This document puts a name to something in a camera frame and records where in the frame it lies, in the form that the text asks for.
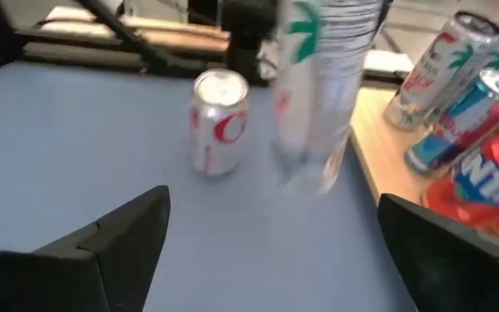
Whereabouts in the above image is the white Celsius energy drink can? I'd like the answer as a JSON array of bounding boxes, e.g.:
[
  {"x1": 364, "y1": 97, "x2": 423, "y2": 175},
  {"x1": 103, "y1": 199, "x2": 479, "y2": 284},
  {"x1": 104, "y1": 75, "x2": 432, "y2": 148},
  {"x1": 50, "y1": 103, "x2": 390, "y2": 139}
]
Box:
[
  {"x1": 382, "y1": 10, "x2": 499, "y2": 131},
  {"x1": 270, "y1": 0, "x2": 385, "y2": 196}
]

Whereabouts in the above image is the silver Diet Coke can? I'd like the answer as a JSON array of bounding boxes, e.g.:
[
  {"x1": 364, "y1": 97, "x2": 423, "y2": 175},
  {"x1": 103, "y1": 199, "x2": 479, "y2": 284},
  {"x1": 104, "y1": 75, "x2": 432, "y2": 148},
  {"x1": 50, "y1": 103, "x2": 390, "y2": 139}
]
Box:
[{"x1": 188, "y1": 68, "x2": 250, "y2": 178}]

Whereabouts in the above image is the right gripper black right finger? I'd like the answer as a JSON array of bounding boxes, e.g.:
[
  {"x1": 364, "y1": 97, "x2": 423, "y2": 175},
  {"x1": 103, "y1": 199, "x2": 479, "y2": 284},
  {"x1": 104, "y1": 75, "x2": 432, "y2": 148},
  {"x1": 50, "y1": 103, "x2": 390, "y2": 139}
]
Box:
[{"x1": 377, "y1": 193, "x2": 499, "y2": 312}]

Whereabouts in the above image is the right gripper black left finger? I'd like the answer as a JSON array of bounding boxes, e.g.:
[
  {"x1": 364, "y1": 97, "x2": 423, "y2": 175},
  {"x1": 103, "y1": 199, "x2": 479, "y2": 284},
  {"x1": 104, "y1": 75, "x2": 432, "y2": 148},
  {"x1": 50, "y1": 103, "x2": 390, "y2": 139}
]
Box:
[{"x1": 32, "y1": 185, "x2": 172, "y2": 312}]

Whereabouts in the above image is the black aluminium rig frame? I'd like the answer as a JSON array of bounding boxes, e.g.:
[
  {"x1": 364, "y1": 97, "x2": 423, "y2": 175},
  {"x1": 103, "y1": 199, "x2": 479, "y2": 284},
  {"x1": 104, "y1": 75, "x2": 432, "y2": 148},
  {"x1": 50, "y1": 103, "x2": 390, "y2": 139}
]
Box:
[{"x1": 0, "y1": 0, "x2": 415, "y2": 88}]

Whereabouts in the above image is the red Fanta soda can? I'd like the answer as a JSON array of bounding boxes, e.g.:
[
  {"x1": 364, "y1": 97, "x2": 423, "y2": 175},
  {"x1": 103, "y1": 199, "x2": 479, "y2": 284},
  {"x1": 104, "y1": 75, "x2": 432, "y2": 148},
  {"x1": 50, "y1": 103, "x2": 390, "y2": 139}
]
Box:
[{"x1": 421, "y1": 125, "x2": 499, "y2": 242}]

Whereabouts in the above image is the blue silver Red Bull can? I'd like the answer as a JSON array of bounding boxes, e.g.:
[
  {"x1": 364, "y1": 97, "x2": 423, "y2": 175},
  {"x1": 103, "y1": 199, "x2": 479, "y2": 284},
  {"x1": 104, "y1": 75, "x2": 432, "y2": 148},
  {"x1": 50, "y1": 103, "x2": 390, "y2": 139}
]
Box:
[{"x1": 405, "y1": 68, "x2": 499, "y2": 177}]

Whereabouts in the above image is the wooden tray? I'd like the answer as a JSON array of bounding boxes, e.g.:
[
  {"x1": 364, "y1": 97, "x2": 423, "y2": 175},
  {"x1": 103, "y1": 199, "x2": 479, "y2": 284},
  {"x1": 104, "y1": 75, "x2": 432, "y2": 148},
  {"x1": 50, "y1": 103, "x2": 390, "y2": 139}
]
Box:
[{"x1": 348, "y1": 86, "x2": 499, "y2": 250}]

